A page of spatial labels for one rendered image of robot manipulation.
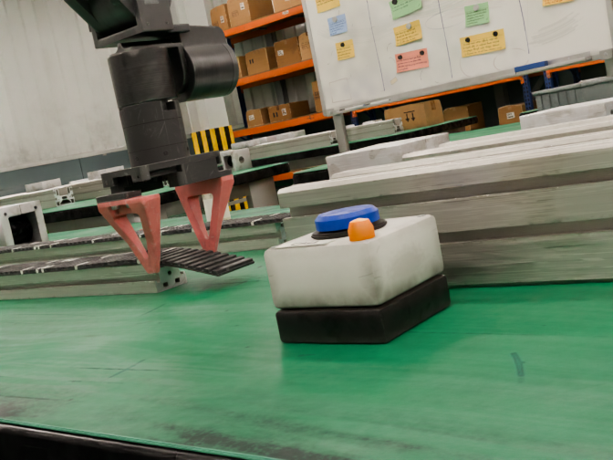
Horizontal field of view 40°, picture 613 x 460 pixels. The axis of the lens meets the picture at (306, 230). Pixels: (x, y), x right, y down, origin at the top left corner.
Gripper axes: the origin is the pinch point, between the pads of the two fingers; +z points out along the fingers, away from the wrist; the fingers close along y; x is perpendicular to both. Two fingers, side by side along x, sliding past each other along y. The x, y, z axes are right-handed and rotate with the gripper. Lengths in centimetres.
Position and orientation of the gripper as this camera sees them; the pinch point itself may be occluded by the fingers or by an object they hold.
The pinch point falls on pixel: (181, 254)
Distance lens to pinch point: 81.8
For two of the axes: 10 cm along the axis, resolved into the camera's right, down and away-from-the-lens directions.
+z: 2.0, 9.7, 1.2
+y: 6.0, -2.2, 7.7
